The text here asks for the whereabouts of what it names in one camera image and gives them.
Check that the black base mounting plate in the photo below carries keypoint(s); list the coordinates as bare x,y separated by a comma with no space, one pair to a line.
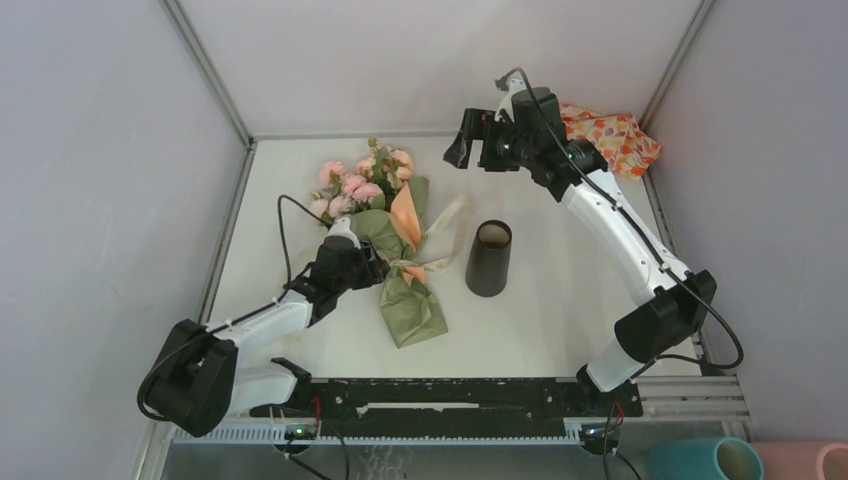
453,409

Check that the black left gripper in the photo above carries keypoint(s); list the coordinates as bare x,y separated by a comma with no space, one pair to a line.
379,269

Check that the black conical vase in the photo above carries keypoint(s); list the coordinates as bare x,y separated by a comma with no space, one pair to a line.
488,263

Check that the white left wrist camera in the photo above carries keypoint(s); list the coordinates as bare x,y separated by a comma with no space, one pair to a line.
343,227

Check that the pink flower bouquet green wrap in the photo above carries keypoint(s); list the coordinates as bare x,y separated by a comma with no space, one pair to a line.
388,205

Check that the orange floral cloth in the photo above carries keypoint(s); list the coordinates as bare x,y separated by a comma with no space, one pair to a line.
619,138

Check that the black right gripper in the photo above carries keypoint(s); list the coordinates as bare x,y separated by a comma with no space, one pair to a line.
476,125

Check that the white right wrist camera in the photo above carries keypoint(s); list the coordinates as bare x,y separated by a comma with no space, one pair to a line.
510,85

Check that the pink cup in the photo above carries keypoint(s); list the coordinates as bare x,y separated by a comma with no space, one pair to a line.
803,460

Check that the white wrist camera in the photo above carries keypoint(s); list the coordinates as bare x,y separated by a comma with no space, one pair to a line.
510,85
343,227

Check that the teal cup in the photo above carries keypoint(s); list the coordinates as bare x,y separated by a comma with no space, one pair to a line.
705,458

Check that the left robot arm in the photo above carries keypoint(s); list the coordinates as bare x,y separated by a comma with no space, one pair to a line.
204,373

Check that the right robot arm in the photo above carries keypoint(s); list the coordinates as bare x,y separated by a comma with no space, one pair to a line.
671,300

